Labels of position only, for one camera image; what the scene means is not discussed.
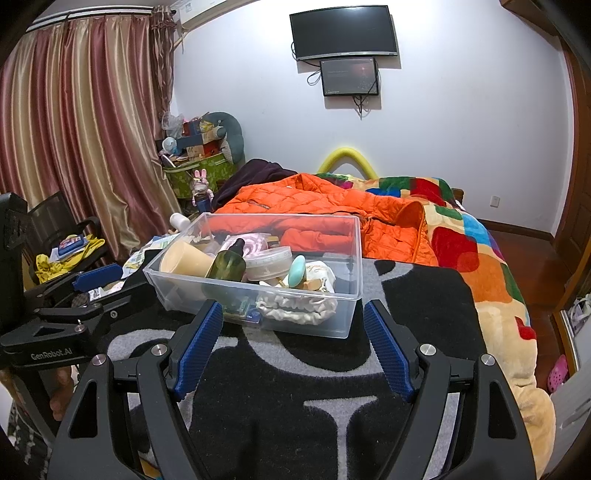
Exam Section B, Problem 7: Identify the yellow foam noodle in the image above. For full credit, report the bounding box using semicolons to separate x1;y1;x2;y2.
318;147;377;180

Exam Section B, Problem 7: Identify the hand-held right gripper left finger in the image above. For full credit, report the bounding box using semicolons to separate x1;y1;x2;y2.
48;299;225;480

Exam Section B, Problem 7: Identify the white drawstring pouch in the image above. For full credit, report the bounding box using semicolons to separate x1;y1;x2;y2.
256;261;340;326

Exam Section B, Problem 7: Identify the pink bunny toy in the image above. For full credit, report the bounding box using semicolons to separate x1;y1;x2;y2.
191;168;214;213

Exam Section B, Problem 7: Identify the black and grey blanket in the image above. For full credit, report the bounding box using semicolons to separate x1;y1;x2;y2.
99;258;488;480

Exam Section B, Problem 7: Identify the white wardrobe door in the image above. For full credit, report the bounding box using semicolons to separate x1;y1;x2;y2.
549;364;591;476

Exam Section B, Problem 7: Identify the yellow cloth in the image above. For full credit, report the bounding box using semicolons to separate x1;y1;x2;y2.
34;234;106;283

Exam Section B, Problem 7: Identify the pink slipper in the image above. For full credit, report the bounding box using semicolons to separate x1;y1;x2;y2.
547;354;568;391

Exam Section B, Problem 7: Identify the wooden door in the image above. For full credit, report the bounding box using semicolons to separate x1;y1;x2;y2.
551;41;591;259

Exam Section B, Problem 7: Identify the black chair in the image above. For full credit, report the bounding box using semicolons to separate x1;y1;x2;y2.
25;190;112;287

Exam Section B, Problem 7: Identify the colourful patchwork box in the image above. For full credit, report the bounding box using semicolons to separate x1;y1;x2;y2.
178;120;227;160

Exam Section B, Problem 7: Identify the mint green massage tool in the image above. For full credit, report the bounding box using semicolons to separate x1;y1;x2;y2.
283;255;306;288

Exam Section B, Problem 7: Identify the white bag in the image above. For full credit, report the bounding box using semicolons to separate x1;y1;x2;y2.
570;295;591;333

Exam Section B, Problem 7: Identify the clear plastic storage bin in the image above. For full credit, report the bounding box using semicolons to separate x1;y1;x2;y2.
143;212;362;340

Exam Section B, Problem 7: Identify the large wall television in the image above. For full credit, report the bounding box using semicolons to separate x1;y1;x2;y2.
289;6;399;62

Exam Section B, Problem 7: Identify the colourful patterned blanket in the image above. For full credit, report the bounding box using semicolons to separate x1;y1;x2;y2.
314;173;557;480

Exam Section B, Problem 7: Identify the green storage box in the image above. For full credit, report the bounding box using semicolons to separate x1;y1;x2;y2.
163;154;234;199

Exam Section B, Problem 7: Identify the orange quilted jacket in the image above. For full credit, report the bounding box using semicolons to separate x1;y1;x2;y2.
213;173;439;267

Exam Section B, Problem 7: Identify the small wall monitor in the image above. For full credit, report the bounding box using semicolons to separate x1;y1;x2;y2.
320;58;380;97

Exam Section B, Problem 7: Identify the striped red gold curtain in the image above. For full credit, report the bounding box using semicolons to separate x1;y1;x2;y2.
0;7;190;241

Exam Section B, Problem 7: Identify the pink knitted cord bundle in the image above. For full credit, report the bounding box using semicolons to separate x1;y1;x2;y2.
222;233;271;257

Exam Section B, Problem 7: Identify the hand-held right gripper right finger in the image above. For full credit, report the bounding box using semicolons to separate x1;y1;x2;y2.
363;299;539;480

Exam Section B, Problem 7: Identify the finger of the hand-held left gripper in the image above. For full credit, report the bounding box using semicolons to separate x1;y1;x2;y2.
23;263;124;305
37;272;160;334

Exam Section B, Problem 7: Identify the dark purple cloth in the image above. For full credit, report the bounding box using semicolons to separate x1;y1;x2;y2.
213;158;296;210

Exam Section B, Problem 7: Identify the blue flat box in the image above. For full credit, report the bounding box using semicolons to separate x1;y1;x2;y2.
58;234;88;254

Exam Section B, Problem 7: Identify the floral white cloth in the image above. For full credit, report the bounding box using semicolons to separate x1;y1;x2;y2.
88;233;180;301

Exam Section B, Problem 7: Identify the white round tin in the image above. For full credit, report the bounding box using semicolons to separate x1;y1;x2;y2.
245;246;293;282

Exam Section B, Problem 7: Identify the cream cylindrical candle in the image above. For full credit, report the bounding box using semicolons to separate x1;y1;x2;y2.
160;241;218;278

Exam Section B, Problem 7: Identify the green glass bottle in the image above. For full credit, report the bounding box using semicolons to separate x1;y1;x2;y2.
205;237;247;282

